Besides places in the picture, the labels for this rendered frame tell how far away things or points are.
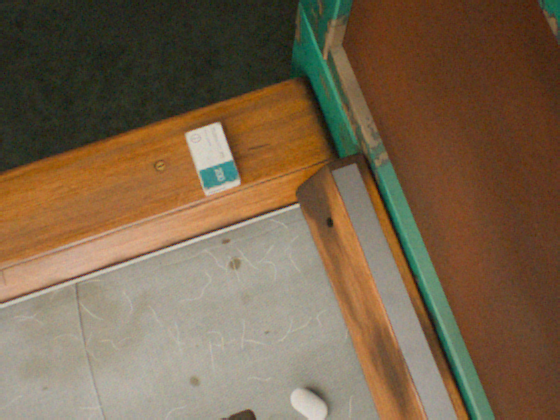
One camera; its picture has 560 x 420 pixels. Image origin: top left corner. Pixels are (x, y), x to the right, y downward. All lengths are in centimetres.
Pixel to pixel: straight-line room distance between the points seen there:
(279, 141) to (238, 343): 20
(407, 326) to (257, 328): 17
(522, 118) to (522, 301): 13
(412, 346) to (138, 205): 29
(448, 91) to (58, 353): 45
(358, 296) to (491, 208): 21
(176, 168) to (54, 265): 15
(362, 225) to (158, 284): 22
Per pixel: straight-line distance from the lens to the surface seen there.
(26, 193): 79
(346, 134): 73
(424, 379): 65
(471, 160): 50
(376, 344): 67
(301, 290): 77
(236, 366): 76
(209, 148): 75
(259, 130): 78
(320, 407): 74
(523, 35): 40
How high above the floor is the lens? 150
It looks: 75 degrees down
